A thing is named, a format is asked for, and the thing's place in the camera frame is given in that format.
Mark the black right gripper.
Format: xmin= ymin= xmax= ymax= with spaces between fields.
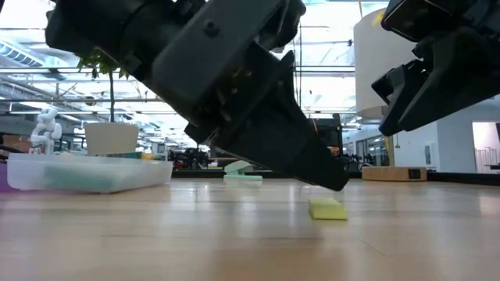
xmin=370 ymin=27 xmax=500 ymax=137

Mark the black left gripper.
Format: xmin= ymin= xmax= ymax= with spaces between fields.
xmin=152 ymin=0 xmax=350 ymax=192

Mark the yellow eraser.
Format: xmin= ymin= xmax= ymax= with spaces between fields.
xmin=308 ymin=197 xmax=348 ymax=221

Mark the mint green stapler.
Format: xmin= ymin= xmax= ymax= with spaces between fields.
xmin=223 ymin=159 xmax=263 ymax=183

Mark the white lamp with wooden base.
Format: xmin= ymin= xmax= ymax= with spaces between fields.
xmin=353 ymin=7 xmax=427 ymax=183

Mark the black monitor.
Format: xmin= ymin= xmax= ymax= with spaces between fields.
xmin=312 ymin=115 xmax=344 ymax=165

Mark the clear plastic pencil box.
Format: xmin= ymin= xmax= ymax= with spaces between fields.
xmin=6 ymin=152 xmax=173 ymax=194

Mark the green plant in white pot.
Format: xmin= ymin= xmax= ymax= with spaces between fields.
xmin=76 ymin=50 xmax=140 ymax=157

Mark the white robot figure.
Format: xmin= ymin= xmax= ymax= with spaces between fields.
xmin=30 ymin=107 xmax=63 ymax=155

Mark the brown cardboard box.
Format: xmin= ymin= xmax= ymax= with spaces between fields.
xmin=0 ymin=134 xmax=31 ymax=154

